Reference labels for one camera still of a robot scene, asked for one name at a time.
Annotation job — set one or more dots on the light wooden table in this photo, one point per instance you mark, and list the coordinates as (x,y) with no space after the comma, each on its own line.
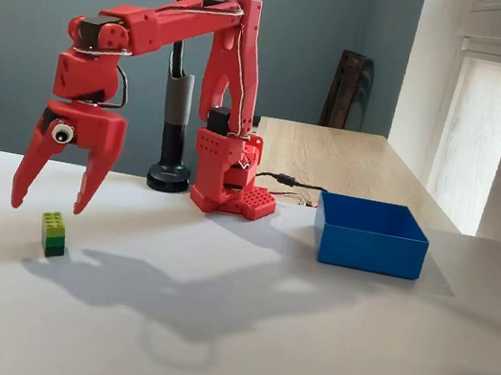
(356,167)

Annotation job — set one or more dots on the blue plastic bin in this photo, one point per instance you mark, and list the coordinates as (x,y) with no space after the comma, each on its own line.
(369,254)

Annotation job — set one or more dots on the white googly eye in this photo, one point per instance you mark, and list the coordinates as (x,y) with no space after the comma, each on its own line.
(62,132)

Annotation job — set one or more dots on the white roller blind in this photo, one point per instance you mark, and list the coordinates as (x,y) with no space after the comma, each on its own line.
(499,44)

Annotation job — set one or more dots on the green lego block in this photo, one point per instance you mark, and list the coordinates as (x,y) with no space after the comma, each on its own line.
(53,235)

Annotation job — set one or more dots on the black gooseneck camera stand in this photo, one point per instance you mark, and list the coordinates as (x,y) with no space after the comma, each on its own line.
(173,145)

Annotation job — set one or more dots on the red robot arm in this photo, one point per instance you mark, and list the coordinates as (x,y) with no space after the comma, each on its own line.
(215,167)

